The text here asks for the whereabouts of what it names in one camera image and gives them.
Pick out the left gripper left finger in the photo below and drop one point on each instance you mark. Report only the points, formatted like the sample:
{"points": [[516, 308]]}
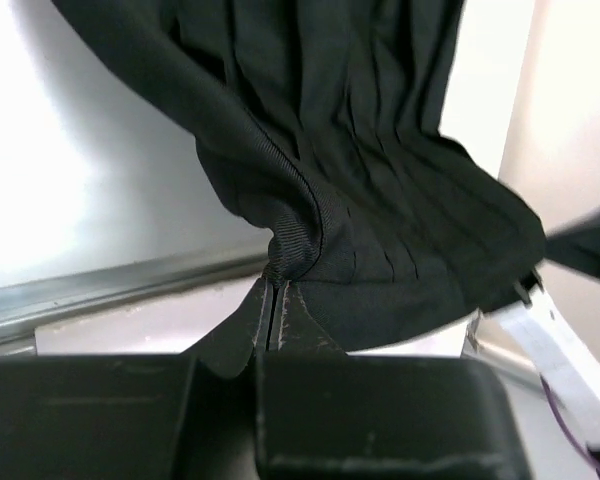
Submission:
{"points": [[189, 415]]}

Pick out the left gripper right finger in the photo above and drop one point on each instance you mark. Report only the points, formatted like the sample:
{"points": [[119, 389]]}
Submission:
{"points": [[324, 414]]}

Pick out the black pleated skirt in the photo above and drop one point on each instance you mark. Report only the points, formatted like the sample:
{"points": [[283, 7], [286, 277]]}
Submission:
{"points": [[318, 120]]}

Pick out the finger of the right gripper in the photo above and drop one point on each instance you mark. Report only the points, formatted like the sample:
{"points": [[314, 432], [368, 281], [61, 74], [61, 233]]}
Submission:
{"points": [[577, 245]]}

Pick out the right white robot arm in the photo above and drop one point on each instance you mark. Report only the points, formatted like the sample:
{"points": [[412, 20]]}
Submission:
{"points": [[529, 315]]}

